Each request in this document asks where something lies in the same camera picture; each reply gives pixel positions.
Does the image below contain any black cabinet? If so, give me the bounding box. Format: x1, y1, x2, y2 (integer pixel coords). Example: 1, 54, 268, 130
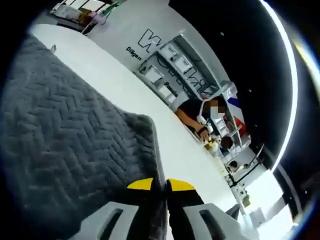
49, 17, 86, 33

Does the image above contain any grey towel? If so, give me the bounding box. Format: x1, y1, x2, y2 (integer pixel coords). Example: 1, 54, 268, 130
0, 33, 167, 240

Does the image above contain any shelf with white bins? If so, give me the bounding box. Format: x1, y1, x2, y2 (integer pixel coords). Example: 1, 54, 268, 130
139, 44, 226, 106

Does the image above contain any red blue wall banner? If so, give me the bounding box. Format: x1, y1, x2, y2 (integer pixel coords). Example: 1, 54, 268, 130
226, 96, 248, 132

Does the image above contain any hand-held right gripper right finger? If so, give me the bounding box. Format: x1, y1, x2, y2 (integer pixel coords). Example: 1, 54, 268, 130
166, 177, 248, 240

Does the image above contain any purple foam roll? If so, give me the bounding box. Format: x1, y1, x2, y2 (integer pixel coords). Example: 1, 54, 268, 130
91, 12, 105, 23

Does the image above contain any green hanging strap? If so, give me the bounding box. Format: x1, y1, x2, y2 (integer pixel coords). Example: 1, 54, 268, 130
104, 1, 122, 15

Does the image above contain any cardboard box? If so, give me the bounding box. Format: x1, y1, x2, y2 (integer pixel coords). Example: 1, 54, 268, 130
79, 8, 92, 22

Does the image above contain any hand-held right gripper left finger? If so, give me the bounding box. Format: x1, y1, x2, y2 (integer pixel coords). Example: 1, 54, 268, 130
74, 176, 168, 240

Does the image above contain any white equipment box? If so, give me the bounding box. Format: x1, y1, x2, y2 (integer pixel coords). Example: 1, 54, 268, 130
51, 4, 83, 19

